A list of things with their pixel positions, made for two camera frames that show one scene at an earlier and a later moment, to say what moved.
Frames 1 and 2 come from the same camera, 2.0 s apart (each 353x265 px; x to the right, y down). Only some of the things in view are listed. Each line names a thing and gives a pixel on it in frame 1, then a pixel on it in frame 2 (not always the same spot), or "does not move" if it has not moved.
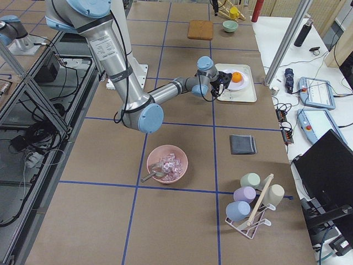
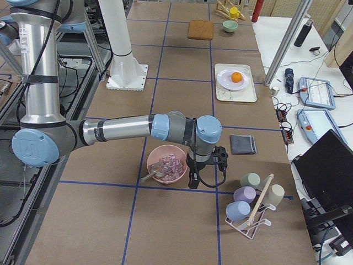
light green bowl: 230,26 does not move
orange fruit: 236,77 does not move
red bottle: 257,9 does not move
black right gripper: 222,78 -> 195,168
